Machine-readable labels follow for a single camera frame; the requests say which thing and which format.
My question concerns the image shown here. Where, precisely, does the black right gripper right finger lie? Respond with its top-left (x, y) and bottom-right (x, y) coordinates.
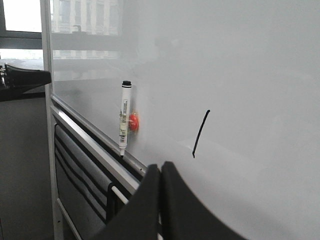
top-left (160, 161), bottom-right (244, 240)

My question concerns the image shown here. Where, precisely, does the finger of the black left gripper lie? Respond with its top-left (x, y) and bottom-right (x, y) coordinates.
top-left (3, 64), bottom-right (52, 88)

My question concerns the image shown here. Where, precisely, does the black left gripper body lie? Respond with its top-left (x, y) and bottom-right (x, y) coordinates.
top-left (0, 64), bottom-right (40, 102)

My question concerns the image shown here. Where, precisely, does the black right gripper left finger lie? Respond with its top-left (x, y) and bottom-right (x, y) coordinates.
top-left (93, 164), bottom-right (160, 240)

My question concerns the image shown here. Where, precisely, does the white black whiteboard marker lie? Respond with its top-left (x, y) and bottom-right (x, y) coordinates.
top-left (118, 80), bottom-right (132, 158)

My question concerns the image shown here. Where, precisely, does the white horizontal stand rod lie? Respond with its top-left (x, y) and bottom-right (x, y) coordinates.
top-left (111, 185), bottom-right (129, 205)

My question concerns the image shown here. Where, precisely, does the red round magnet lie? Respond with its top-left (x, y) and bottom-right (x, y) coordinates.
top-left (128, 112), bottom-right (140, 132)

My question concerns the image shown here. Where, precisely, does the white whiteboard with aluminium frame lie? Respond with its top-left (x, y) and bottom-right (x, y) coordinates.
top-left (44, 0), bottom-right (320, 240)

